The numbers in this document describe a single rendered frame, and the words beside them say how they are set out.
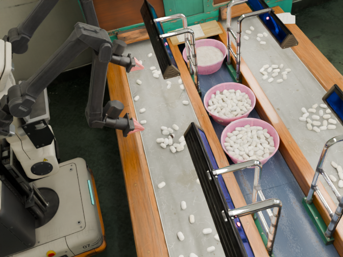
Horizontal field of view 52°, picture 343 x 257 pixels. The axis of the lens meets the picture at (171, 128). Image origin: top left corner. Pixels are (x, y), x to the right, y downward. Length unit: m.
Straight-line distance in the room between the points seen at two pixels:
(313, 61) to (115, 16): 1.19
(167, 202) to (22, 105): 0.70
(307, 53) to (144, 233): 1.35
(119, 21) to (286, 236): 1.56
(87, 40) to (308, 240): 1.13
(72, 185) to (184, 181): 0.93
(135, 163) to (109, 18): 1.01
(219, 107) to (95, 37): 0.86
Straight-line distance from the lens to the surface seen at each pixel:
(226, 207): 1.08
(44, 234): 2.20
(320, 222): 1.54
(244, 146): 1.67
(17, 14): 3.16
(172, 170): 1.61
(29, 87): 1.34
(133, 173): 1.61
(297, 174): 1.64
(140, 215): 1.49
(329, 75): 2.04
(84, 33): 1.23
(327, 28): 3.79
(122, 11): 2.27
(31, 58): 3.36
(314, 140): 1.74
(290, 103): 1.88
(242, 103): 1.87
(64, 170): 2.39
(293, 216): 1.58
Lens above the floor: 2.06
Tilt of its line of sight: 48 degrees down
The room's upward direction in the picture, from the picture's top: 11 degrees counter-clockwise
